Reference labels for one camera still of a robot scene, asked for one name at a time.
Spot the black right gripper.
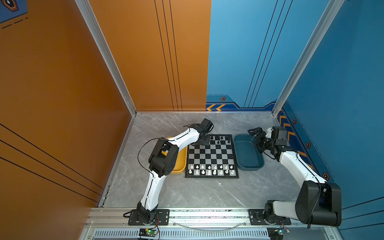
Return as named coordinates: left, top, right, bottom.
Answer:
left=247, top=127, right=276, bottom=153

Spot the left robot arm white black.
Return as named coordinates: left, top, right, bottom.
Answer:
left=136, top=119, right=214, bottom=224

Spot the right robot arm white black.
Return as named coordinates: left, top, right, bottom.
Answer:
left=248, top=126, right=342, bottom=228

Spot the black white chess board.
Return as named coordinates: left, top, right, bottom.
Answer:
left=185, top=134, right=239, bottom=179

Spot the white chess piece row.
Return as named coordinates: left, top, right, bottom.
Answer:
left=185, top=164, right=239, bottom=178

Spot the green circuit board left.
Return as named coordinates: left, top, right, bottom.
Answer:
left=138, top=229, right=159, bottom=240

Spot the teal plastic tray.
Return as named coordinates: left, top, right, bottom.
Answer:
left=234, top=134, right=265, bottom=171

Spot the yellow plastic tray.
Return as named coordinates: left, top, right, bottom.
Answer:
left=165, top=147, right=188, bottom=175

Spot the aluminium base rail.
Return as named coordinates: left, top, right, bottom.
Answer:
left=80, top=207, right=343, bottom=240

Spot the aluminium corner post right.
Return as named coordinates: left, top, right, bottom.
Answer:
left=272, top=0, right=345, bottom=117

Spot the aluminium corner post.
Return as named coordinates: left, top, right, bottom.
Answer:
left=75, top=0, right=137, bottom=117
left=272, top=0, right=345, bottom=117

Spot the aluminium corner post left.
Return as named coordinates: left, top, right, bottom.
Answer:
left=75, top=0, right=137, bottom=117

